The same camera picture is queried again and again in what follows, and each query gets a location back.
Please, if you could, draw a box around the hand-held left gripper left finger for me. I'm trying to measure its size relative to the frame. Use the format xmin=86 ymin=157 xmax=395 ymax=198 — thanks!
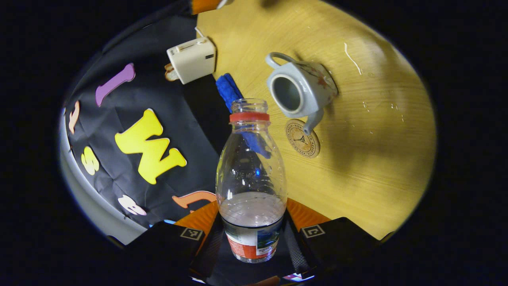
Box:
xmin=126 ymin=201 xmax=223 ymax=280

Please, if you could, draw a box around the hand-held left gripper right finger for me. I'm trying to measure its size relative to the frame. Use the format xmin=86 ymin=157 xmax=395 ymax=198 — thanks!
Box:
xmin=284 ymin=198 xmax=382 ymax=275

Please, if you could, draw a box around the clear plastic water bottle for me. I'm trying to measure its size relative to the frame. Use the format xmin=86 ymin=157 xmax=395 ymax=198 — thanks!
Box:
xmin=216 ymin=99 xmax=287 ymax=263

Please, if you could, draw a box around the round wooden coaster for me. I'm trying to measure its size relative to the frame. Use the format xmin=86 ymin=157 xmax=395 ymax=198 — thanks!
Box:
xmin=285 ymin=119 xmax=320 ymax=158

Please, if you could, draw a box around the white ceramic teacup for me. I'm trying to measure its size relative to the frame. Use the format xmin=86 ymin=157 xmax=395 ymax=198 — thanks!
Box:
xmin=265 ymin=52 xmax=339 ymax=135

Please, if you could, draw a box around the white toaster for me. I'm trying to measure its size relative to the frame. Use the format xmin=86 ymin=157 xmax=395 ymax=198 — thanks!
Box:
xmin=167 ymin=37 xmax=217 ymax=85

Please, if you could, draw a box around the blue towel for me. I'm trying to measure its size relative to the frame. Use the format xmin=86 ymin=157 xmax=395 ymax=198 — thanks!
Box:
xmin=216 ymin=73 xmax=273 ymax=159

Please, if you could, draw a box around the black backdrop cloth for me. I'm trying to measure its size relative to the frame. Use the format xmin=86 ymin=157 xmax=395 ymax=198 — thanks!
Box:
xmin=63 ymin=14 xmax=223 ymax=235

